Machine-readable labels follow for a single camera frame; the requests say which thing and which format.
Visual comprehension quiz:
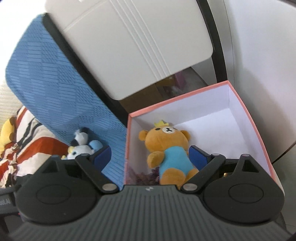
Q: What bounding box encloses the yellow plush toy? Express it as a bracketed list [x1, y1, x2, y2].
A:
[0, 116, 16, 154]

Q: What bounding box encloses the purple sheer ribbon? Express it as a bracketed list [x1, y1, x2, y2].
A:
[126, 167, 159, 186]

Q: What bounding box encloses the brown bear plush blue shirt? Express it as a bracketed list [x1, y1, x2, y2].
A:
[138, 120, 199, 188]

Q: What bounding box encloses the black white panda plush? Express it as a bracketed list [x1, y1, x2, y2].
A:
[71, 128, 89, 147]

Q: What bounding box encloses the white blue plush toy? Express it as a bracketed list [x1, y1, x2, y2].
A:
[61, 140, 103, 160]

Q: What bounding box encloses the blue quilted bed cover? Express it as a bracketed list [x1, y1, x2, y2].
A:
[6, 14, 128, 187]

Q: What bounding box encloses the pink storage box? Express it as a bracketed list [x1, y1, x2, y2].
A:
[124, 81, 280, 184]

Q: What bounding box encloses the white cabinet door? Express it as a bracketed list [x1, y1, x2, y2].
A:
[45, 0, 213, 101]

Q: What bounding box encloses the red white black blanket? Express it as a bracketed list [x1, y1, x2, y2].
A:
[1, 106, 68, 188]

